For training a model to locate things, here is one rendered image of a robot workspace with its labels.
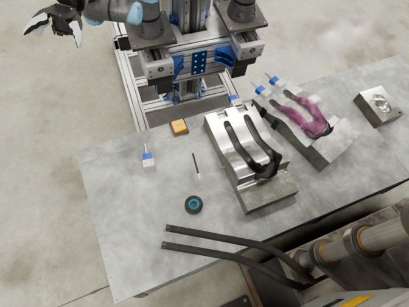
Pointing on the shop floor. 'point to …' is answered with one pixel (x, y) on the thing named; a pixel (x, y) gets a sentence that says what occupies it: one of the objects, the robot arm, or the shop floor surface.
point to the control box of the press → (349, 299)
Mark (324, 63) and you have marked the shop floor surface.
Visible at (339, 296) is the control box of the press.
